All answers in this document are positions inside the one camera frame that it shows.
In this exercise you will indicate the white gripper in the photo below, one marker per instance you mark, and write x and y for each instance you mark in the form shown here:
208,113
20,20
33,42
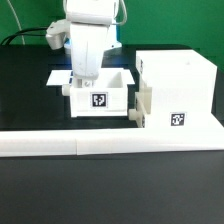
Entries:
87,49

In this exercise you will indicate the white drawer with knob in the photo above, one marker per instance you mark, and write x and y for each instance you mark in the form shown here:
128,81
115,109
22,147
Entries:
142,110

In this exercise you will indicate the white drawer cabinet box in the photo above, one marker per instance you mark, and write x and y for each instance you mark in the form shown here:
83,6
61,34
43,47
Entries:
182,83

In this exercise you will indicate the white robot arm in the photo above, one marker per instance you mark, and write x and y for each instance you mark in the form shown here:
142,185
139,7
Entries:
96,12

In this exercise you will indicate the fiducial marker sheet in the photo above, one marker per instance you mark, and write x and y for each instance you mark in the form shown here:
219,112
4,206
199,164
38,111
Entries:
60,78

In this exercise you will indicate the white L-shaped fence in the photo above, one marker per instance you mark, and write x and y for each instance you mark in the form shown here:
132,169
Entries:
204,135

